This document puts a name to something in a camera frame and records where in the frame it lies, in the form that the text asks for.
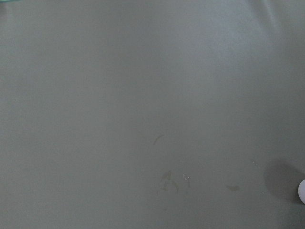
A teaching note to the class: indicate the pink plastic cup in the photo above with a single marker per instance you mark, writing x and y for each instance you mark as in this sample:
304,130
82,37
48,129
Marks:
301,191

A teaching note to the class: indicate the brown table mat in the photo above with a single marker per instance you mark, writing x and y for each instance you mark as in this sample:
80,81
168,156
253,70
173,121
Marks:
152,114

